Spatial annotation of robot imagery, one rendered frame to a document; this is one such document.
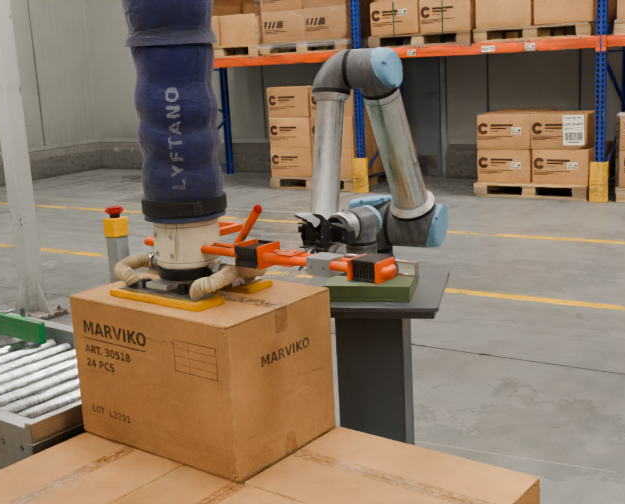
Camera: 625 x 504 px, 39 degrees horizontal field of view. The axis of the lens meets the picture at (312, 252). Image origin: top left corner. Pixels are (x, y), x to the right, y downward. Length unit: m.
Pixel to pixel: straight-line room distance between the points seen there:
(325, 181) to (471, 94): 8.53
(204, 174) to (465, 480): 1.00
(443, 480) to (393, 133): 1.07
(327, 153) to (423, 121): 8.70
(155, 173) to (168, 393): 0.56
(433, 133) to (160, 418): 9.19
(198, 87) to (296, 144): 8.53
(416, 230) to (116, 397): 1.11
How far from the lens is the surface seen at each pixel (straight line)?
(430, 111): 11.29
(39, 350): 3.52
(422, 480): 2.23
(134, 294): 2.42
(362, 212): 2.57
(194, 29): 2.30
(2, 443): 2.76
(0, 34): 5.86
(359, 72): 2.65
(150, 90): 2.31
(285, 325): 2.27
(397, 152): 2.78
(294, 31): 10.68
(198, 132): 2.31
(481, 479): 2.24
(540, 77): 10.82
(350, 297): 2.97
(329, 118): 2.68
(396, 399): 3.14
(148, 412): 2.42
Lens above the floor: 1.55
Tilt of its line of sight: 12 degrees down
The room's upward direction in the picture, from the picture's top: 3 degrees counter-clockwise
